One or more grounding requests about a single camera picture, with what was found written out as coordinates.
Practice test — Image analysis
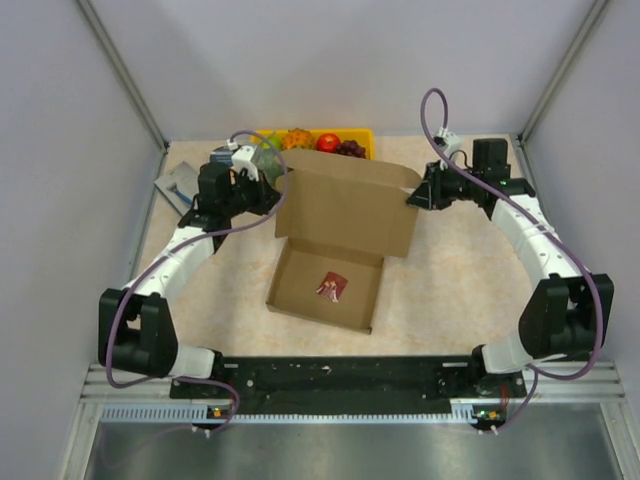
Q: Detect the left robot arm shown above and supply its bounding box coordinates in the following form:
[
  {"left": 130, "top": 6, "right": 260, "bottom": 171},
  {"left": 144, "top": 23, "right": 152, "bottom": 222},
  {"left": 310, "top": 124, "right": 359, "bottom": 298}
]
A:
[{"left": 98, "top": 162, "right": 281, "bottom": 397}]

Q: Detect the brown cardboard box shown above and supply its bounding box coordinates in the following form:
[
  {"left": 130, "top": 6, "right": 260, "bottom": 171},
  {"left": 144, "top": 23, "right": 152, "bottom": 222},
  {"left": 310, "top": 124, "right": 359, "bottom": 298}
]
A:
[{"left": 266, "top": 149, "right": 422, "bottom": 334}]

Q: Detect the tape roll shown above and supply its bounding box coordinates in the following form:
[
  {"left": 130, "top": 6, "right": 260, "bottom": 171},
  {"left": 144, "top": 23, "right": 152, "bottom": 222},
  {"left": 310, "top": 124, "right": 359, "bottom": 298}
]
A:
[{"left": 209, "top": 145, "right": 234, "bottom": 166}]

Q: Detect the purple grape bunch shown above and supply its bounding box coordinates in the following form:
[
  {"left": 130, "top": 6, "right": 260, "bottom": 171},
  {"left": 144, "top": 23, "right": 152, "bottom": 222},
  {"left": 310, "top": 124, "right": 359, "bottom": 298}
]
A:
[{"left": 334, "top": 140, "right": 367, "bottom": 158}]

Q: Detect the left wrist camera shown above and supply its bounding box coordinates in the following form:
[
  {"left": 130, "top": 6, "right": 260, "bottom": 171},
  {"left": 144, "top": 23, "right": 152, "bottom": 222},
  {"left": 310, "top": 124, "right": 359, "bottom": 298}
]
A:
[{"left": 227, "top": 140, "right": 260, "bottom": 181}]

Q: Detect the right aluminium frame post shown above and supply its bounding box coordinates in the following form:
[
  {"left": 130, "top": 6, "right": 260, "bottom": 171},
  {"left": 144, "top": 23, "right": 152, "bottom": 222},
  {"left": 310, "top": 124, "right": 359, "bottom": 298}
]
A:
[{"left": 516, "top": 0, "right": 612, "bottom": 149}]

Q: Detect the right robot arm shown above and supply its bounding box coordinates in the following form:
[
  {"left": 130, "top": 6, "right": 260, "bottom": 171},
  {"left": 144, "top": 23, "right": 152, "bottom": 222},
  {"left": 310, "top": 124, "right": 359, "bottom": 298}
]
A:
[{"left": 407, "top": 138, "right": 614, "bottom": 396}]

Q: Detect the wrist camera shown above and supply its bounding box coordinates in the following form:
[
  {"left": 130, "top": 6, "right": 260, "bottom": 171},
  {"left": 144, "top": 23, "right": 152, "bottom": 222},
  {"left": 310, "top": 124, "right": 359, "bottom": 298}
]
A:
[
  {"left": 227, "top": 140, "right": 260, "bottom": 181},
  {"left": 434, "top": 127, "right": 462, "bottom": 158}
]

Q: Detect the green netted melon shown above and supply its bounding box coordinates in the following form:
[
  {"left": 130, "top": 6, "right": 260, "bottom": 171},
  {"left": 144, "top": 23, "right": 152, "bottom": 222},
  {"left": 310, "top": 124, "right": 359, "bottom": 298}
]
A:
[{"left": 252, "top": 147, "right": 284, "bottom": 186}]

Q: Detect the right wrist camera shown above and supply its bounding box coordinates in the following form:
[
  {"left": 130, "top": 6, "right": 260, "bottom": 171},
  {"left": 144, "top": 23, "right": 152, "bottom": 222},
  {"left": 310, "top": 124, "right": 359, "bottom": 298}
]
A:
[{"left": 434, "top": 127, "right": 462, "bottom": 158}]

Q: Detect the white slotted cable duct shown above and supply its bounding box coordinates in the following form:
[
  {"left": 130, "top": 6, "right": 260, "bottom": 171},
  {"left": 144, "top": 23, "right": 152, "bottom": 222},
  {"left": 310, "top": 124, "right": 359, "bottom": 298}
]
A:
[{"left": 100, "top": 404, "right": 478, "bottom": 425}]

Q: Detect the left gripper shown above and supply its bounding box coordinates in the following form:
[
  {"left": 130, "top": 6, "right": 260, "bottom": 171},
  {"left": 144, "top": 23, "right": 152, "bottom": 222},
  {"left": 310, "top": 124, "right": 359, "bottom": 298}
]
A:
[{"left": 222, "top": 166, "right": 282, "bottom": 218}]

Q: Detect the purple cable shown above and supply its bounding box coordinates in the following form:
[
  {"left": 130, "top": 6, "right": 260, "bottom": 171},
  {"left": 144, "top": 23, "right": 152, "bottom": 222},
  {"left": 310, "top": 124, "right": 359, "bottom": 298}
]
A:
[
  {"left": 419, "top": 88, "right": 603, "bottom": 432},
  {"left": 106, "top": 129, "right": 290, "bottom": 390}
]

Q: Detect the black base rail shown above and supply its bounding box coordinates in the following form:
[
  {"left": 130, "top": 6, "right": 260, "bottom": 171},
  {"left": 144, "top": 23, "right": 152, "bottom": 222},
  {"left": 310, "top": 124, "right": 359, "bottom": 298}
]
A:
[{"left": 169, "top": 355, "right": 529, "bottom": 416}]

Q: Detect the blue razor package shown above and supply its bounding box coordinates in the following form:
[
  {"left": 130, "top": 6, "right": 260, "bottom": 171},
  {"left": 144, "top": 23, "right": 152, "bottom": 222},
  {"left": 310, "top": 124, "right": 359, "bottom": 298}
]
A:
[{"left": 154, "top": 162, "right": 198, "bottom": 216}]

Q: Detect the red card packet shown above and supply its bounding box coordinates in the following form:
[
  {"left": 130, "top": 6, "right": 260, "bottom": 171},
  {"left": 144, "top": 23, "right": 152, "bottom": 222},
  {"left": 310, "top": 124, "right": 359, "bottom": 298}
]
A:
[{"left": 315, "top": 272, "right": 348, "bottom": 303}]

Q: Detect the left aluminium frame post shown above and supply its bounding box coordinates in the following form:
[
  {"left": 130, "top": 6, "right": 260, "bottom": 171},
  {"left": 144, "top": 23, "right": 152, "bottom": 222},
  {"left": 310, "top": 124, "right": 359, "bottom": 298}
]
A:
[{"left": 73, "top": 0, "right": 169, "bottom": 153}]

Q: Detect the yellow plastic tray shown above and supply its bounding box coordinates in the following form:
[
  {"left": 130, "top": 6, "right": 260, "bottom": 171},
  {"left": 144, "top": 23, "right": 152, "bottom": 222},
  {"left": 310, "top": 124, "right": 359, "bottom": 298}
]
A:
[{"left": 258, "top": 127, "right": 375, "bottom": 160}]

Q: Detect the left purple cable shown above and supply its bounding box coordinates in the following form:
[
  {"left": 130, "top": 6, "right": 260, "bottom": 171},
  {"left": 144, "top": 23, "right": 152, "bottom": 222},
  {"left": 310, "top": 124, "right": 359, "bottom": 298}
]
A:
[{"left": 106, "top": 129, "right": 290, "bottom": 390}]

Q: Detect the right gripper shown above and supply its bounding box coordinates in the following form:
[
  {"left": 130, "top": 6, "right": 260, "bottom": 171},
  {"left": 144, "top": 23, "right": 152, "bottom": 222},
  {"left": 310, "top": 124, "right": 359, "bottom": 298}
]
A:
[{"left": 404, "top": 160, "right": 481, "bottom": 212}]

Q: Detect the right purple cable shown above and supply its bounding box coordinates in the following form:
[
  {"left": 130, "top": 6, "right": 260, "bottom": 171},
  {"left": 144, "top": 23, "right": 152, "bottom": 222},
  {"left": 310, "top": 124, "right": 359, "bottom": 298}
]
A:
[{"left": 419, "top": 88, "right": 603, "bottom": 432}]

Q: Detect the aluminium frame post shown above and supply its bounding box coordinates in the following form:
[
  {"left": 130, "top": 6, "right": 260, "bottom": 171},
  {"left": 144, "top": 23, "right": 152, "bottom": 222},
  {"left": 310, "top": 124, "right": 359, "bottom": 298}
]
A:
[
  {"left": 73, "top": 0, "right": 169, "bottom": 153},
  {"left": 516, "top": 0, "right": 612, "bottom": 149}
]

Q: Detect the red apple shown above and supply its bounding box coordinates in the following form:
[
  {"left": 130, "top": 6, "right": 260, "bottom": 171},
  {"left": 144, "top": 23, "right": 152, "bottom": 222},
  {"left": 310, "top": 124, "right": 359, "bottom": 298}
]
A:
[{"left": 316, "top": 133, "right": 341, "bottom": 153}]

